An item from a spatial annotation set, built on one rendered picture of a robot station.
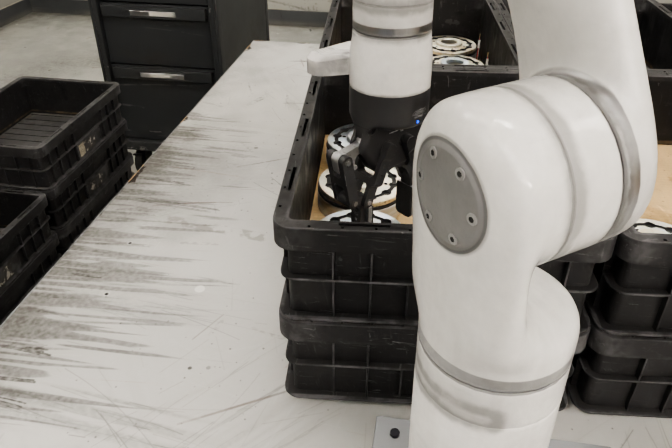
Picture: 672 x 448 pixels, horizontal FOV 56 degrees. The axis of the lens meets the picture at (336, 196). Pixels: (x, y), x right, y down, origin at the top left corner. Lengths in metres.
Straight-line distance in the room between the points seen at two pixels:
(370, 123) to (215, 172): 0.57
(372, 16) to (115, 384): 0.48
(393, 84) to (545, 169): 0.29
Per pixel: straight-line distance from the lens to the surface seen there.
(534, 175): 0.28
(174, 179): 1.10
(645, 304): 0.65
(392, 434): 0.56
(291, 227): 0.55
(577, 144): 0.30
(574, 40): 0.33
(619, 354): 0.67
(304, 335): 0.62
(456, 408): 0.39
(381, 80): 0.56
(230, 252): 0.91
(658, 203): 0.86
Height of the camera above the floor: 1.24
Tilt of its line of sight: 32 degrees down
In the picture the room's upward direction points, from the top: straight up
